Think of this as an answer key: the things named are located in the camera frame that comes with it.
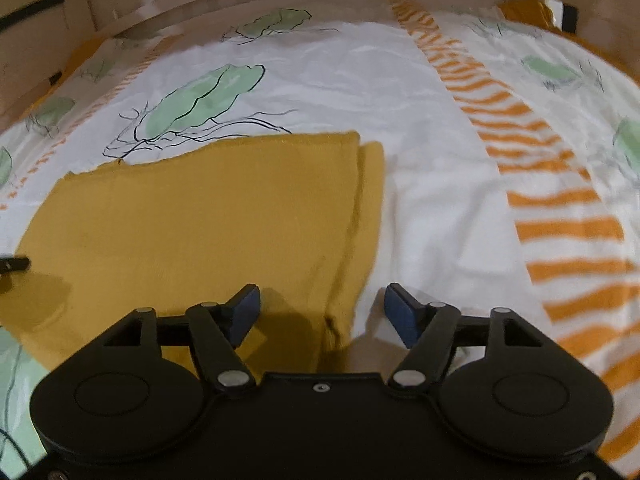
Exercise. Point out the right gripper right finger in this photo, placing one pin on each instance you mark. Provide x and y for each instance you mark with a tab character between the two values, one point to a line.
427	331

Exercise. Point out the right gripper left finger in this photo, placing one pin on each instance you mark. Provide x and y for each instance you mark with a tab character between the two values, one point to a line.
217	330

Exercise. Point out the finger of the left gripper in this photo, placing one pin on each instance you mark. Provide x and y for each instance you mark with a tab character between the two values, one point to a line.
10	264

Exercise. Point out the mustard yellow knit sweater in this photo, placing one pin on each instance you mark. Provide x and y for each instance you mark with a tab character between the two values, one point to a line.
296	215

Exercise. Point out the white leaf print duvet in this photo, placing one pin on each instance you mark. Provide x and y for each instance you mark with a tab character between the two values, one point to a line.
511	170

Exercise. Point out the orange yellow bed sheet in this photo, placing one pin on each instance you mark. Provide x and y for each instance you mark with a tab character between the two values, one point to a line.
536	13

